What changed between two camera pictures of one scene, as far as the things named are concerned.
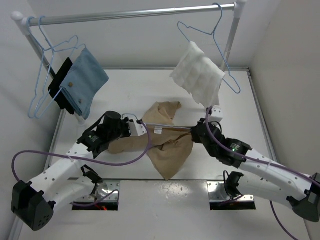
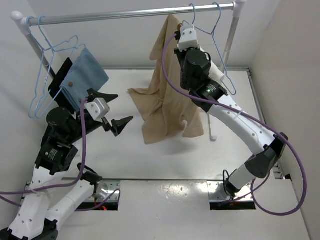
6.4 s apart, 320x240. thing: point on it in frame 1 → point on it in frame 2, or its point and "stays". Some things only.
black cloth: [63, 102] stays
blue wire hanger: [152, 124] → [195, 14]
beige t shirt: [170, 146] → [164, 109]
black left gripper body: [122, 130] → [90, 125]
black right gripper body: [196, 138] → [181, 55]
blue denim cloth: [85, 76] stays
